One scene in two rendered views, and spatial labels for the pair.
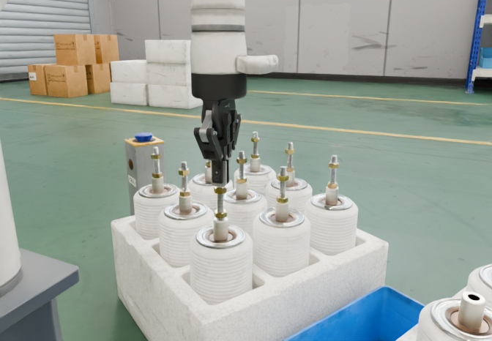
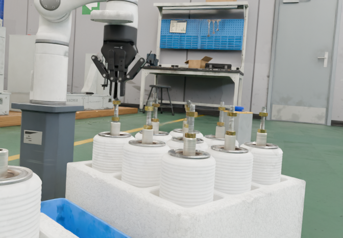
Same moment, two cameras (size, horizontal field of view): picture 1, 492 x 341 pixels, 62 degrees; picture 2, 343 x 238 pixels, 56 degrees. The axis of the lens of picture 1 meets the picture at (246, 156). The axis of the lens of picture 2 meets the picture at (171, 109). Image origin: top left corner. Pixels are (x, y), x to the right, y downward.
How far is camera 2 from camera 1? 93 cm
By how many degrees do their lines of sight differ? 81
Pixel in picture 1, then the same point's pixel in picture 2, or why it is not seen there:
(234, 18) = not seen: outside the picture
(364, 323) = not seen: outside the picture
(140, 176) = not seen: hidden behind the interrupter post
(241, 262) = (97, 146)
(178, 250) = not seen: hidden behind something
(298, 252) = (126, 165)
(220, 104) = (106, 44)
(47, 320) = (44, 121)
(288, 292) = (98, 182)
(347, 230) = (166, 176)
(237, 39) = (110, 5)
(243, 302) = (83, 168)
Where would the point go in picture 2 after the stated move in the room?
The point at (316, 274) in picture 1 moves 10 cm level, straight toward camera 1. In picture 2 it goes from (117, 185) to (64, 181)
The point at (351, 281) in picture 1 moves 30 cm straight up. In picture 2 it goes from (143, 224) to (154, 43)
